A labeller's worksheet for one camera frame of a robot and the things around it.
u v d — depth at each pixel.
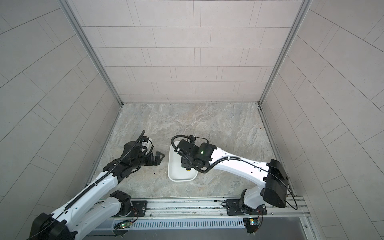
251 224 0.68
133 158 0.61
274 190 0.38
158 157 0.72
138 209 0.71
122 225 0.65
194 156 0.51
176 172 0.82
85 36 0.81
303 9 0.72
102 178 0.50
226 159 0.46
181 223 0.68
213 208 0.72
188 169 0.70
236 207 0.71
